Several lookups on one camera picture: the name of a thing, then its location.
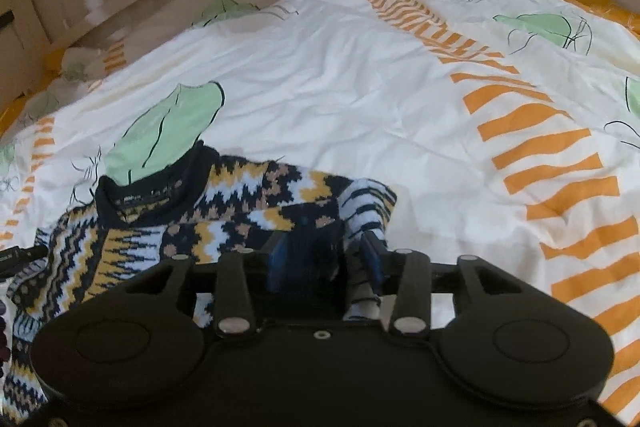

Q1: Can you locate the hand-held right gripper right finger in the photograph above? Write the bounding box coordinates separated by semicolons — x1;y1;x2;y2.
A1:
360;231;523;339

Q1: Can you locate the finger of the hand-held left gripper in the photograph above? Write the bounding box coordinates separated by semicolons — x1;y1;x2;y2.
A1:
0;246;49;279

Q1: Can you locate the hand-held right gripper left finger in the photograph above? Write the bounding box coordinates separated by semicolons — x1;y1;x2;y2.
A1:
119;231;297;337

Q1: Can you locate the patterned knit sweater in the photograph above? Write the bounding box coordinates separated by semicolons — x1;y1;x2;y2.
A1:
0;139;399;426

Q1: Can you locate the white leaf printed blanket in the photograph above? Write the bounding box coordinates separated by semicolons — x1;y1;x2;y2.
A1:
0;0;640;427

